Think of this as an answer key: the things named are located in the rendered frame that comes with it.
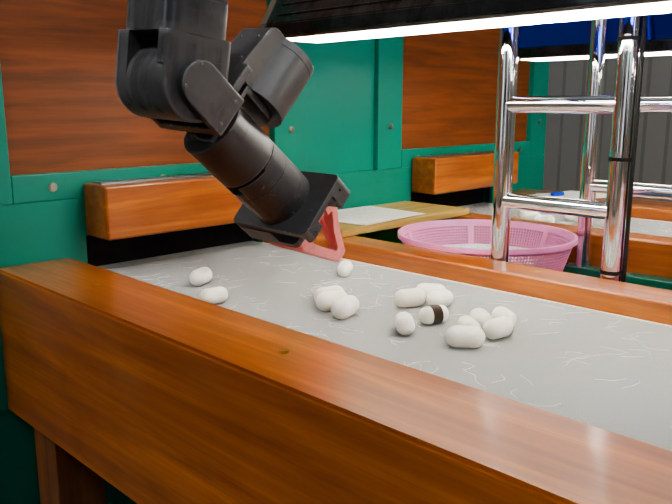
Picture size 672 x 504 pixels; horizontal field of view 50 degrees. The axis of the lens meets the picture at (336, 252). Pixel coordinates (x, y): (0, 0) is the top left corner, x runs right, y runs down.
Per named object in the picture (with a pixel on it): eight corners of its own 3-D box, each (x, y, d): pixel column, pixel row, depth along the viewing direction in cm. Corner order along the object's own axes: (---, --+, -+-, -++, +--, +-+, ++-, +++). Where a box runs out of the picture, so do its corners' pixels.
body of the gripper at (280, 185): (276, 178, 72) (229, 130, 67) (350, 187, 65) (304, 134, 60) (243, 231, 70) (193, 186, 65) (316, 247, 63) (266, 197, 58)
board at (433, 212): (342, 237, 108) (342, 229, 108) (276, 226, 118) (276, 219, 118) (469, 214, 131) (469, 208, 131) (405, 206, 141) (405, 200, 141)
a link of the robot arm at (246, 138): (164, 142, 60) (204, 146, 56) (208, 79, 62) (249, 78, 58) (217, 192, 64) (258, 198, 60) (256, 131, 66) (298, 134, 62)
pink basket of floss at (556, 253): (597, 319, 98) (603, 250, 96) (400, 317, 99) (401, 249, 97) (549, 274, 124) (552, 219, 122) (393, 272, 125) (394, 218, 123)
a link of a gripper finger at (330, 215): (323, 222, 77) (271, 169, 71) (373, 231, 72) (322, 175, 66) (292, 276, 75) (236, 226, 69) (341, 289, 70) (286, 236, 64)
